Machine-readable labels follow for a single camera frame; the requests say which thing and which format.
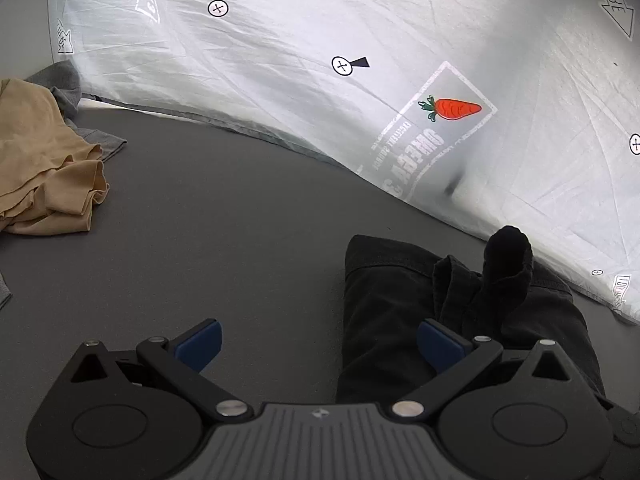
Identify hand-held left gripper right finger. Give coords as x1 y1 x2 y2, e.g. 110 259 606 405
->
387 318 577 419

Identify grey garment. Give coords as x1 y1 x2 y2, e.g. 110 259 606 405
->
0 59 129 312

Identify black pants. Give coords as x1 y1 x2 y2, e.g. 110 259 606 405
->
335 225 609 406

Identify tan garment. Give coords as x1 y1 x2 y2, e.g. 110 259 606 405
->
0 78 111 236

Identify white carrot-print sheet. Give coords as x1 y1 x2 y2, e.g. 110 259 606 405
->
47 0 640 326

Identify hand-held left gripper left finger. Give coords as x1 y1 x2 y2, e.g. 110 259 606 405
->
68 318 254 419

